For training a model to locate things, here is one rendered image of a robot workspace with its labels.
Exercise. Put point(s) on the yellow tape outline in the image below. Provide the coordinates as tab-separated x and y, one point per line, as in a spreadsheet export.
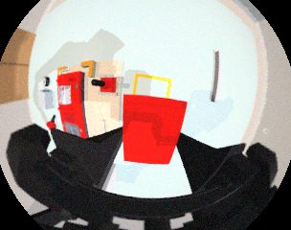
152	78

